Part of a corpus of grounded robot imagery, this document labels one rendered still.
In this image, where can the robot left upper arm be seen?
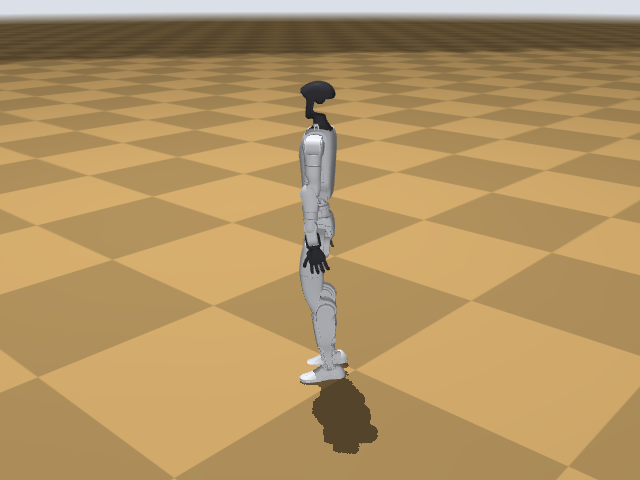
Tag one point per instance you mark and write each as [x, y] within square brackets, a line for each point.
[313, 150]

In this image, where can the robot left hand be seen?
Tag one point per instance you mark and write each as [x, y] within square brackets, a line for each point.
[315, 256]

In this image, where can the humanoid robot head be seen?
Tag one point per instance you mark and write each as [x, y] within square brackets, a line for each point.
[317, 91]

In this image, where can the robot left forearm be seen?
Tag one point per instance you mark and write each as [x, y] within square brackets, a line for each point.
[310, 210]

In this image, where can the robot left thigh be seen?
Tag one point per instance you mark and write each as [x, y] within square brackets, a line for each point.
[312, 284]

